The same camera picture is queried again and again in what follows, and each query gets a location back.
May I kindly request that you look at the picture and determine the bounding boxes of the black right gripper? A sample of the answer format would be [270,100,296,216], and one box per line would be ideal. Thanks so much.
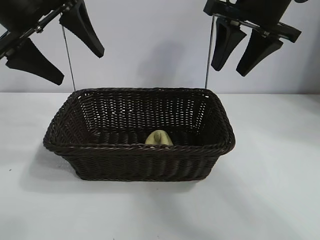
[202,0,302,77]

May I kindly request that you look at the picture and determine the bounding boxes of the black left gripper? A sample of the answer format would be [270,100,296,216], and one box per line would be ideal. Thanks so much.
[0,0,105,86]

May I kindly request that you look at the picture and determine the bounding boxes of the pale yellow egg yolk pastry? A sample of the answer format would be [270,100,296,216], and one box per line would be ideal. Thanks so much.
[144,129,175,146]

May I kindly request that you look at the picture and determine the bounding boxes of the dark brown wicker basket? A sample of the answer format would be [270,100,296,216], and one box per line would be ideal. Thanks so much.
[42,86,236,182]

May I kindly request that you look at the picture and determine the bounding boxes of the thin metal rod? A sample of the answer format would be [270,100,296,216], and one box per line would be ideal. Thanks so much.
[62,24,76,91]
[204,13,216,89]

